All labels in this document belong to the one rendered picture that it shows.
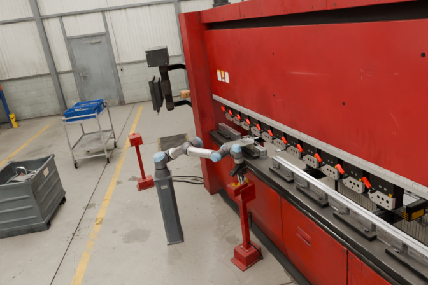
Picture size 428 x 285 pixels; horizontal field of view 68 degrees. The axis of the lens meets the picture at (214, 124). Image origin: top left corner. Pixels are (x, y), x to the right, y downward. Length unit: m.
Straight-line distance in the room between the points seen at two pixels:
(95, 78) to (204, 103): 6.85
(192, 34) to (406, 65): 2.54
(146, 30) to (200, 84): 6.42
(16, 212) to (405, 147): 4.04
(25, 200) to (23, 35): 7.11
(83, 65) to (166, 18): 2.83
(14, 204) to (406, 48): 4.14
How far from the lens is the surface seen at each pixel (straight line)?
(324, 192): 2.39
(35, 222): 4.54
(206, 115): 3.89
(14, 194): 4.42
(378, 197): 2.00
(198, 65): 3.75
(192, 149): 2.76
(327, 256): 2.45
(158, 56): 3.79
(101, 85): 10.37
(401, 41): 1.67
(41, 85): 10.91
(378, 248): 2.11
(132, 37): 10.08
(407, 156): 1.78
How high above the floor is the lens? 2.19
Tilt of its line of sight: 18 degrees down
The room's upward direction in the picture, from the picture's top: 8 degrees counter-clockwise
